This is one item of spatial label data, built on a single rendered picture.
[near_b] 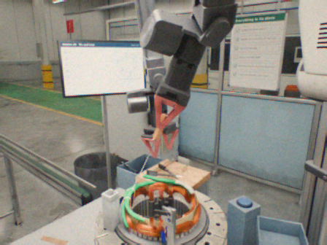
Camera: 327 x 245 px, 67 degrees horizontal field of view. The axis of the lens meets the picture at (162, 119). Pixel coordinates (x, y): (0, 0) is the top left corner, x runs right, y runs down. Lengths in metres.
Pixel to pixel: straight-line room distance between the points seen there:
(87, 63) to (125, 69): 0.23
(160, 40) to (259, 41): 2.36
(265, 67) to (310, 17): 1.98
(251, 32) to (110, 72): 1.67
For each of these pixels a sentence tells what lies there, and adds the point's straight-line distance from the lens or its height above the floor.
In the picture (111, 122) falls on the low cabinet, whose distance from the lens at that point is 3.46.
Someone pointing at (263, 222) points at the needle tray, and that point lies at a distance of 0.77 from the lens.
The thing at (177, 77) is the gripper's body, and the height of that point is 1.44.
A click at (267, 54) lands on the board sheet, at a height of 1.48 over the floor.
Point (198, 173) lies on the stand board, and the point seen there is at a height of 1.06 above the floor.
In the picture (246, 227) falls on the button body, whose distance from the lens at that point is 0.86.
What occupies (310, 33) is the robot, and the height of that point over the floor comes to 1.54.
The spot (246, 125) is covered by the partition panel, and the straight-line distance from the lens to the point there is 2.94.
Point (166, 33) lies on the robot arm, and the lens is 0.46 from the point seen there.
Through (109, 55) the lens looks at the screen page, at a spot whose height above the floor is 1.48.
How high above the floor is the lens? 1.49
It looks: 15 degrees down
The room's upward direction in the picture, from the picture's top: straight up
